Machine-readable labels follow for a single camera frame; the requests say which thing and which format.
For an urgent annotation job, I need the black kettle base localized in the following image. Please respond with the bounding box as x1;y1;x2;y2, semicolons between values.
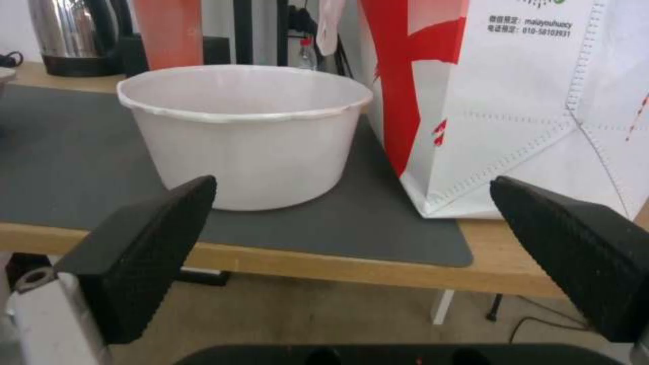
41;54;123;78

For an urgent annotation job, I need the white table leg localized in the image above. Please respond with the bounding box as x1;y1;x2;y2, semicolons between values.
431;289;457;325

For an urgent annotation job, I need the black floor cable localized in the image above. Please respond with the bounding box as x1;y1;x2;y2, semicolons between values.
485;293;594;365

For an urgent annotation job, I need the white plastic takeout bowl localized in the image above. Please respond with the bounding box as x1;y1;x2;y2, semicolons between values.
117;64;374;211

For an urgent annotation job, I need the clear plastic water bottle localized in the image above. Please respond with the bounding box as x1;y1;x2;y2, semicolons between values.
297;38;317;70

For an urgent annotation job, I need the white red takeout bag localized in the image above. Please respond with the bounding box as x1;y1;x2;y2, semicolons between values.
356;0;649;221

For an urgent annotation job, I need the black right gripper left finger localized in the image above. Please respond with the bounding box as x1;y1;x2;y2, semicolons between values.
0;175;218;365

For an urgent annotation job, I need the grey desk mat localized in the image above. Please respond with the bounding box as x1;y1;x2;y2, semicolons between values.
0;84;475;269

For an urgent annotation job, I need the stainless steel electric kettle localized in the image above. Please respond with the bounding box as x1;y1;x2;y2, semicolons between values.
25;0;134;78

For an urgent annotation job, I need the pink orange tall cup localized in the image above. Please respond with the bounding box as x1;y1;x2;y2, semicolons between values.
132;0;205;70

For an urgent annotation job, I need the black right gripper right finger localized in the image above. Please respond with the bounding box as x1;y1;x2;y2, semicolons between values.
489;175;649;343

